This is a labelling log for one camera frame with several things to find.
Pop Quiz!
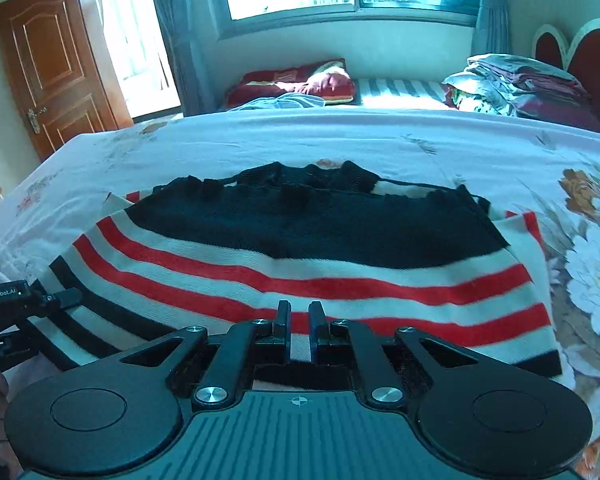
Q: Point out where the teal curtain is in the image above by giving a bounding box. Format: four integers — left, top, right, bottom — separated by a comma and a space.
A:
154, 0, 216, 116
471, 0, 510, 55

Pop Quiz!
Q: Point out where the light blue cloth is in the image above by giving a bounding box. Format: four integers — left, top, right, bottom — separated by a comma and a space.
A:
232, 92, 326, 112

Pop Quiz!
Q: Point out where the red white flower headboard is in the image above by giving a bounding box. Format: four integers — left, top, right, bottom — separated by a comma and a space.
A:
531, 18, 600, 122

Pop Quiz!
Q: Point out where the stack of folded quilts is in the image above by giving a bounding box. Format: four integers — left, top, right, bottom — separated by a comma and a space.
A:
442, 53, 600, 132

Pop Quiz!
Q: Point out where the floral pink bed sheet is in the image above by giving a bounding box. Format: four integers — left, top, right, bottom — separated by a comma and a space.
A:
0, 108, 600, 479

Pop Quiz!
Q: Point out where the red pillow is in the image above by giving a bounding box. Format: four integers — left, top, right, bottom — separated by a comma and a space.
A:
225, 58, 356, 108

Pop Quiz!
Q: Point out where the right teal curtain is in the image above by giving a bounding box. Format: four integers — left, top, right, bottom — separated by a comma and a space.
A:
471, 0, 510, 55

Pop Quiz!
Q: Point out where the left teal curtain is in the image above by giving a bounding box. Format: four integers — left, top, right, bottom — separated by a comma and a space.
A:
154, 0, 216, 116

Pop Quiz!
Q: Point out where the striped knit children's sweater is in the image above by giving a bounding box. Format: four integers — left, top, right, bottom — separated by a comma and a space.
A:
22, 162, 562, 379

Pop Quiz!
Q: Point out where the striped mattress pad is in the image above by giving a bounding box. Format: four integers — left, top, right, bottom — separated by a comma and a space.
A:
354, 78, 449, 110

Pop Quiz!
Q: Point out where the brown wooden door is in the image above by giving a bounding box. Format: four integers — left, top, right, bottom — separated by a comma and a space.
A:
0, 0, 133, 160

